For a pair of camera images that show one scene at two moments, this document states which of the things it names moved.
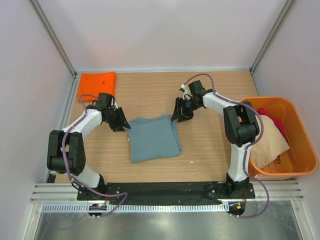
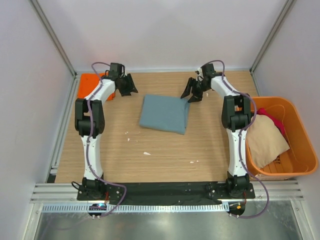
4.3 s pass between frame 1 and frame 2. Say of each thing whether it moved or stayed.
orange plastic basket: stayed
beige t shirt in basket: stayed
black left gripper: moved
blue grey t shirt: moved
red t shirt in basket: stayed
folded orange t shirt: stayed
